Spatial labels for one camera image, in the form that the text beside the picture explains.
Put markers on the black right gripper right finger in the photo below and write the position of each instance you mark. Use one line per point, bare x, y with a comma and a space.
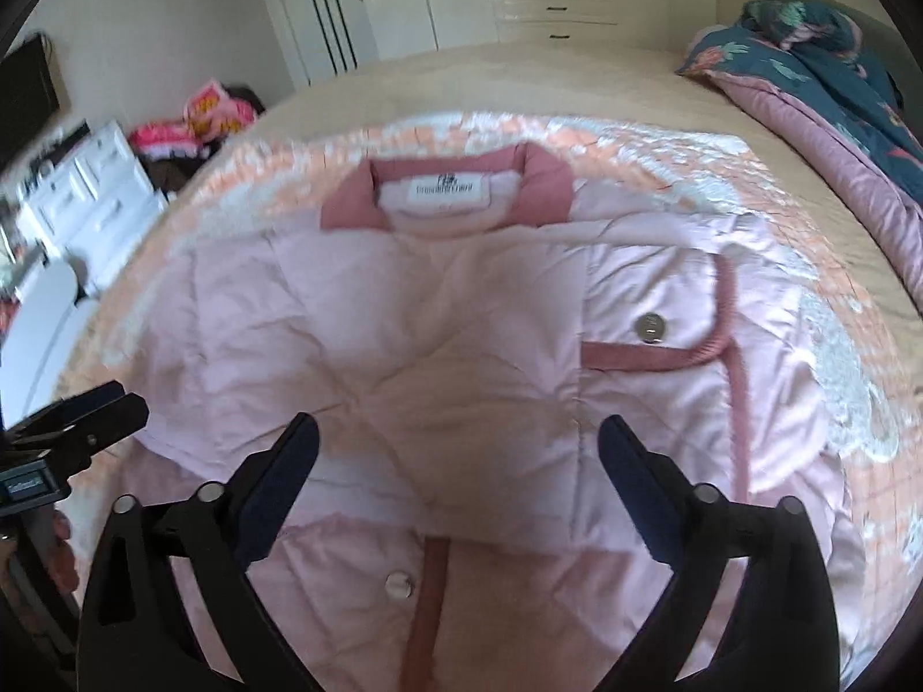
782, 632

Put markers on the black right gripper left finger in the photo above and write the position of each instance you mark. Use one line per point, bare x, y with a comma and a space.
134, 631

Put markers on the pink quilted jacket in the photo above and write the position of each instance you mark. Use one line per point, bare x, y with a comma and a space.
459, 355

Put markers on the pink yellow clothes pile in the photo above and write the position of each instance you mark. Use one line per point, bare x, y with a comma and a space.
210, 117

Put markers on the person's left hand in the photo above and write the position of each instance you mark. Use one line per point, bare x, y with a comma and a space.
61, 554

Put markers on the white oval chair back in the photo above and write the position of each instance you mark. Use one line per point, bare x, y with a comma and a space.
37, 348

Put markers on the white drawer chest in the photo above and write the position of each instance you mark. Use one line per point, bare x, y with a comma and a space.
94, 208

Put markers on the orange white patterned blanket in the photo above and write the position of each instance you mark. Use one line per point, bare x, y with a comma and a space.
253, 185

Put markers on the beige bed cover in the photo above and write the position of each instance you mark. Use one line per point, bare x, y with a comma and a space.
613, 83

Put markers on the blue pink floral duvet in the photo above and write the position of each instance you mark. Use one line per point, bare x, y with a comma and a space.
801, 69

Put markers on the black wall television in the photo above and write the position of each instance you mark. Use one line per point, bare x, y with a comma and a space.
28, 98

